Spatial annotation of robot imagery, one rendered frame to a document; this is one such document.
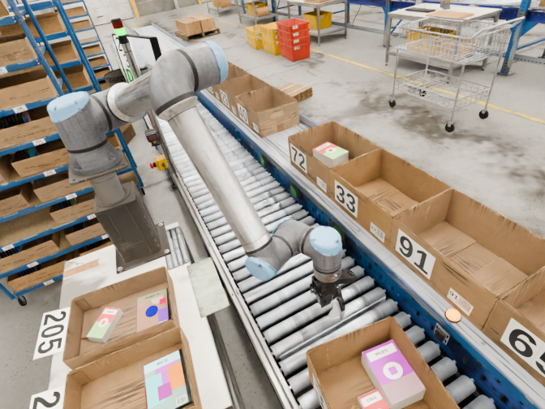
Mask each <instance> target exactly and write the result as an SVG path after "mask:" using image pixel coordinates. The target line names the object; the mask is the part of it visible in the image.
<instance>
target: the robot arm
mask: <svg viewBox="0 0 545 409"><path fill-rule="evenodd" d="M228 70H229V68H228V62H227V59H226V56H225V53H224V51H223V50H222V48H221V47H220V46H219V45H218V44H217V43H216V42H214V41H201V42H200V43H197V44H194V45H189V46H186V47H182V48H179V49H176V50H170V51H167V52H166V53H164V54H162V56H160V57H159V58H158V59H157V61H156V62H155V64H154V66H153V68H152V70H151V71H149V72H147V73H146V74H144V75H142V76H141V77H139V78H137V79H136V80H133V81H132V82H130V83H129V84H128V83H119V84H115V85H114V86H112V87H111V88H108V89H106V90H104V91H101V92H98V93H94V94H92V95H88V94H87V93H86V92H77V93H69V94H67V95H64V96H61V97H59V98H56V99H54V100H53V101H51V102H50V103H49V104H48V106H47V110H48V112H49V116H50V119H51V121H52V122H53V124H54V126H55V128H56V130H57V131H58V134H59V135H60V137H61V139H62V142H63V143H64V145H65V147H66V149H67V152H68V153H69V161H70V168H71V171H72V173H73V174H75V175H79V176H85V175H91V174H97V173H100V172H102V171H105V170H108V169H110V168H111V167H113V166H115V165H117V164H118V163H119V162H120V160H121V157H120V154H119V152H118V151H117V150H116V149H115V147H114V146H113V145H112V144H111V143H110V142H109V141H108V140H107V137H106V135H105V133H107V132H110V131H113V130H115V129H117V128H120V127H123V126H125V125H127V124H129V123H133V122H135V121H138V120H141V119H142V118H143V117H145V116H146V115H147V113H148V110H151V109H153V110H154V112H155V114H156V115H157V117H158V118H159V119H161V120H164V121H166V122H167V123H168V124H169V125H170V127H171V129H172V130H173V132H174V134H175V135H176V137H177V138H178V141H179V142H180V144H181V146H182V147H183V149H184V150H185V152H186V153H187V156H188V157H189V158H190V160H191V162H192V164H193V165H194V167H195V168H196V170H197V172H198V173H199V175H200V177H201V178H202V180H203V181H204V184H205V185H206V187H207V189H208V190H209V191H210V193H211V195H212V197H213V199H214V200H215V201H216V203H217V205H218V207H219V208H220V210H221V211H222V213H223V215H224V216H225V219H226V220H227V222H228V223H229V224H230V227H231V228H232V230H233V231H234V233H235V234H236V236H237V238H238V240H239V242H240V243H241V244H242V246H243V249H244V252H245V253H246V254H247V256H248V258H247V259H246V260H245V266H246V267H247V270H248V271H249V272H250V273H251V274H252V275H253V276H254V277H255V278H258V279H259V280H261V281H268V280H270V279H271V278H272V277H273V276H274V275H276V274H277V272H278V271H279V270H280V269H281V268H282V267H283V266H284V265H285V263H286V262H287V261H288V260H289V259H290V258H291V257H292V256H293V255H294V254H295V253H296V252H300V253H302V254H303V255H305V256H308V257H310V258H311V259H312V264H313V273H314V275H313V276H311V282H312V283H311V284H310V290H311V288H312V289H313V291H312V290H311V294H312V293H314V295H316V298H317V299H318V303H319V304H320V306H321V308H323V307H325V306H327V305H329V304H330V303H331V301H332V300H333V302H332V307H333V309H332V310H331V312H330V313H329V314H328V316H329V317H330V318H334V317H336V316H340V318H341V320H343V317H344V315H345V301H344V299H343V296H342V293H341V288H340V287H339V286H338V285H339V284H346V283H355V281H356V279H357V278H358V277H357V276H356V275H355V274H354V272H352V271H351V270H350V269H343V270H341V249H342V242H341V236H340V234H339V233H338V232H337V231H336V230H335V229H333V228H332V227H329V226H319V227H317V228H314V227H311V226H308V225H306V224H303V223H301V222H298V221H297V220H295V219H292V218H288V217H284V218H282V219H281V220H279V221H278V222H277V224H276V225H275V226H274V227H273V230H272V236H271V235H270V234H269V233H268V231H267V229H266V228H265V226H264V224H263V223H262V221H261V219H260V217H259V215H258V213H257V212H256V211H255V208H254V206H253V205H252V203H251V201H250V200H249V198H248V196H247V194H246V193H245V191H244V190H243V188H242V185H241V184H240V182H239V181H238V179H237V177H236V175H235V173H234V172H233V170H232V168H231V167H230V164H229V163H228V162H227V160H226V158H225V156H224V154H223V152H222V151H221V149H220V147H219V146H218V144H217V142H216V141H215V139H214V137H213V135H212V133H211V132H210V130H209V129H208V126H207V124H206V123H205V121H204V119H203V118H202V116H201V114H200V112H199V111H198V109H197V107H196V102H197V99H198V97H197V96H196V94H195V93H197V92H198V91H201V90H204V89H206V88H209V87H212V86H213V85H216V84H220V83H221V82H223V81H224V80H225V79H226V78H227V75H228ZM334 299H337V300H334Z"/></svg>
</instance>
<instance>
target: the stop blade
mask: <svg viewBox="0 0 545 409"><path fill-rule="evenodd" d="M384 301H385V297H383V298H382V299H379V300H377V301H376V302H374V303H373V304H371V305H369V306H367V307H365V308H364V309H362V310H360V311H358V312H356V313H355V314H353V315H352V316H349V317H347V318H346V319H344V320H343V321H341V322H339V323H337V324H335V325H334V326H332V327H330V328H328V329H326V330H325V331H323V332H322V333H320V334H317V335H316V336H315V337H313V338H311V339H309V340H307V341H305V342H304V343H302V344H300V345H299V346H297V347H295V348H293V349H292V350H290V351H287V352H286V353H285V354H283V355H281V356H280V359H281V361H282V360H284V359H285V358H287V357H289V356H291V355H292V354H294V353H295V352H297V351H300V350H301V349H303V348H304V347H306V346H308V345H310V344H312V343H313V342H315V341H317V340H318V339H320V338H322V337H323V336H325V335H327V334H329V333H331V332H333V331H334V330H335V329H338V328H340V327H341V326H343V325H345V324H346V323H348V322H350V321H352V320H353V319H355V318H356V317H358V316H361V315H362V314H363V313H365V312H367V311H369V310H371V309H373V308H374V307H376V306H378V305H379V304H381V303H383V302H384Z"/></svg>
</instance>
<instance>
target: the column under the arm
mask: <svg viewBox="0 0 545 409"><path fill-rule="evenodd" d="M121 185H122V189H123V191H124V193H125V196H124V197H123V198H122V199H121V200H120V201H118V202H115V203H113V204H102V203H101V202H100V201H99V199H98V197H97V194H96V193H95V200H94V214H95V216H96V217H97V219H98V221H99V223H100V224H101V225H102V227H103V229H104V230H105V232H106V234H107V235H108V236H109V238H110V240H111V242H112V243H113V245H114V246H115V255H116V274H119V273H122V272H125V271H127V270H129V269H133V268H135V267H138V266H140V265H143V264H146V263H148V262H150V261H153V260H156V259H159V258H161V257H163V256H167V255H169V254H171V250H170V244H169V240H168V236H167V233H166V229H165V223H164V222H160V223H158V224H156V225H155V224H154V222H153V220H152V218H151V216H150V214H149V212H148V209H147V207H146V205H145V203H144V201H143V199H142V197H141V195H140V193H139V191H138V189H137V187H136V185H135V183H134V182H133V181H130V182H127V183H123V184H121Z"/></svg>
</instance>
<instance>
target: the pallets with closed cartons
mask: <svg viewBox="0 0 545 409"><path fill-rule="evenodd" d="M175 22H176V25H177V28H178V31H176V32H175V35H176V37H180V38H181V39H183V40H186V41H187V42H188V41H194V40H198V39H201V38H205V37H210V36H214V35H217V34H220V33H221V31H220V29H219V28H217V27H216V25H215V21H214V18H213V17H211V16H208V15H203V14H200V15H193V16H189V17H185V18H181V19H176V20H175ZM215 31H217V33H214V34H211V35H207V36H205V34H209V33H212V32H215ZM198 36H202V37H198ZM193 37H198V38H196V39H192V40H189V39H190V38H193Z"/></svg>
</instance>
